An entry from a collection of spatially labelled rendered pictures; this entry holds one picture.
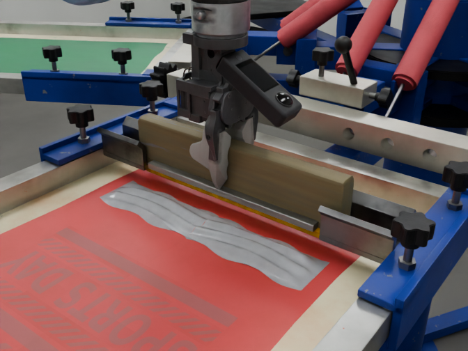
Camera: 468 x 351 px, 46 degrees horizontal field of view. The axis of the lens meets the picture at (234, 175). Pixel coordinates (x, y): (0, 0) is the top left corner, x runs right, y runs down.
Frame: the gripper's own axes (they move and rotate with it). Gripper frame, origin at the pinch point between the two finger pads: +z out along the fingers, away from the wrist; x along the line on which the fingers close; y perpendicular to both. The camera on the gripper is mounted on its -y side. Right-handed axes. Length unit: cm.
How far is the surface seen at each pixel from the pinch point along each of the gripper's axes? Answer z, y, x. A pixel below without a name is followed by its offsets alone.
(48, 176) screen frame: 2.6, 25.5, 13.6
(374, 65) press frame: -4, 2, -50
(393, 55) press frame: -1, 7, -72
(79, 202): 5.2, 19.4, 13.1
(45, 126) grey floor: 100, 258, -134
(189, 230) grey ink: 4.8, 0.7, 9.2
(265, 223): 5.3, -6.3, 0.9
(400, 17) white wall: 62, 140, -413
